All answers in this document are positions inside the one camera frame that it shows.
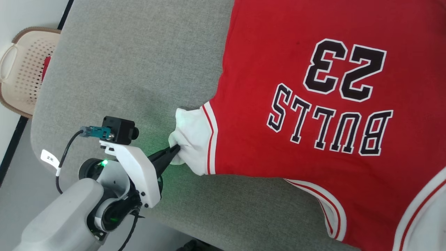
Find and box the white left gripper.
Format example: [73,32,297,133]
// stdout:
[99,140,181,208]

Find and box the white cable label tag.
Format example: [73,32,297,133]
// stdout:
[41,149,61,176]

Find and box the red cloth in basket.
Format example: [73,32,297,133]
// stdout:
[42,56,52,81]

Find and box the black cable with teal plug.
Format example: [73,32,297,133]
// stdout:
[56,125,112,195]

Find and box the black floor edge strip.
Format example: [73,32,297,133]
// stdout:
[0,0,74,185]

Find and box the red Bulls 23 jersey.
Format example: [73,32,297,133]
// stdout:
[168,0,446,251]

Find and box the beige plastic laundry basket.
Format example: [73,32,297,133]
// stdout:
[0,27,62,119]

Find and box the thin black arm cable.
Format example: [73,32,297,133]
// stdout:
[118,206,145,251]

